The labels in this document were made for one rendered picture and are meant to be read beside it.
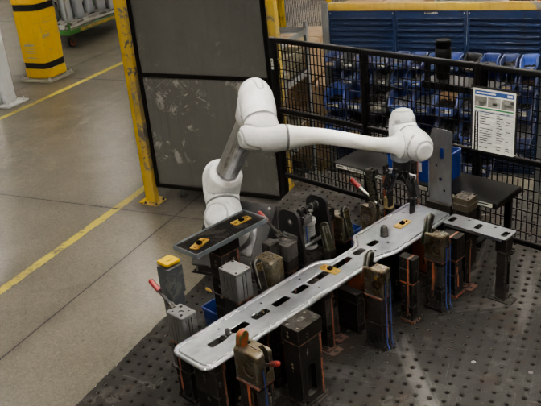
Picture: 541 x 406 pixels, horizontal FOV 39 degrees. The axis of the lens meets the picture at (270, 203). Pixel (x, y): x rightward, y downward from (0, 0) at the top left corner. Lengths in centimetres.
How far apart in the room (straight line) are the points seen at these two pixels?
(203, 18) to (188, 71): 42
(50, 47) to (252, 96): 767
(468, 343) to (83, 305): 268
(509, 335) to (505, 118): 95
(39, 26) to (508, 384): 848
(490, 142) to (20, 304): 308
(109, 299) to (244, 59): 184
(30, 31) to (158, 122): 481
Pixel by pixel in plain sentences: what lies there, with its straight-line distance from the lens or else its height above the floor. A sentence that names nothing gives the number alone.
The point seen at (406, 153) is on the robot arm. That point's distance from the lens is 292.
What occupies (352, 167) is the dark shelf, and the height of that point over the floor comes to 103.
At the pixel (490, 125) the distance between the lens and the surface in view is 353.
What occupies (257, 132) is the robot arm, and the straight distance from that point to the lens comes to 289.
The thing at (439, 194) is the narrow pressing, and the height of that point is 104.
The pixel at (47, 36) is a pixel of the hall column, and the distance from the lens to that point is 1047.
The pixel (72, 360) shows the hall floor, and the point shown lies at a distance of 449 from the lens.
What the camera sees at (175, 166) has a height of 33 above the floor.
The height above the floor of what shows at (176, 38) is 132.
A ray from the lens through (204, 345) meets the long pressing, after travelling 259.
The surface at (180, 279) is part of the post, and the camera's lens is 282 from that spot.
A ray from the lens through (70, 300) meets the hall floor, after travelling 507.
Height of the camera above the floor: 246
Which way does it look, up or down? 24 degrees down
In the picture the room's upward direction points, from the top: 6 degrees counter-clockwise
